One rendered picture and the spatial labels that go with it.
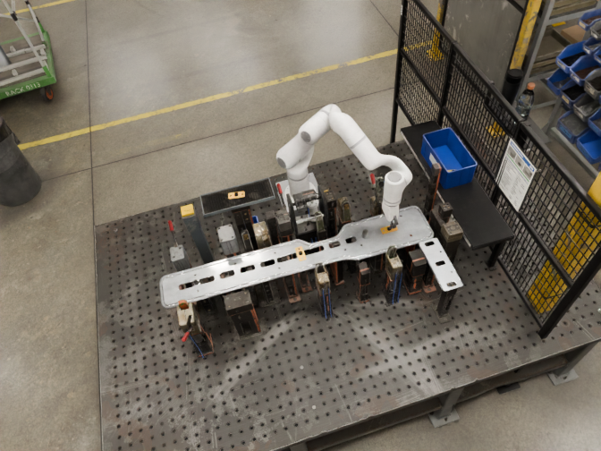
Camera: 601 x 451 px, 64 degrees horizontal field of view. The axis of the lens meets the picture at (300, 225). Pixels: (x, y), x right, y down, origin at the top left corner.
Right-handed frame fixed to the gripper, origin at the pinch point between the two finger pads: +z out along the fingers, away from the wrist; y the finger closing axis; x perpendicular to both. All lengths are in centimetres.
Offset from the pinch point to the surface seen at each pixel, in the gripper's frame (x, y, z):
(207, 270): -93, -5, 9
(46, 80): -228, -330, 88
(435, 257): 14.8, 22.9, 7.4
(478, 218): 42.9, 10.3, 4.5
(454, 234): 26.8, 16.7, 1.6
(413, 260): 5.1, 20.5, 9.5
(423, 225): 17.5, 3.3, 7.7
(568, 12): 198, -146, 14
